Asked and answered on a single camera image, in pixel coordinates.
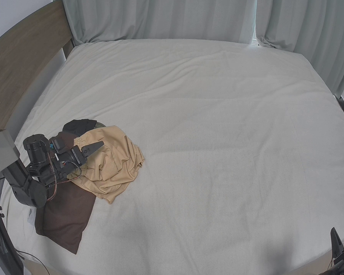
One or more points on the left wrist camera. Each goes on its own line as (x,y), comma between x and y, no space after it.
(58,145)

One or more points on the brown shorts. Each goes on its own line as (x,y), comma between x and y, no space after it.
(66,219)

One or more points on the green garment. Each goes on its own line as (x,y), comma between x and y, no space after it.
(99,125)

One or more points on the bed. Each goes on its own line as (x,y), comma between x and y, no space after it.
(206,119)

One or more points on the tan shorts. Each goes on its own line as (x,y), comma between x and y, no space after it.
(114,162)

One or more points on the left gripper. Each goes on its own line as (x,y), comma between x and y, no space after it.
(74,157)

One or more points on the white curtain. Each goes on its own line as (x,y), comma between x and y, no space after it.
(309,19)
(160,10)

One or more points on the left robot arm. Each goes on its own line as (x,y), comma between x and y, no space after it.
(28,182)

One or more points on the black garment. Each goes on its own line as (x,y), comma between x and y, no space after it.
(77,126)

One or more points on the window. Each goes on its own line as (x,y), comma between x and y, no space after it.
(255,42)

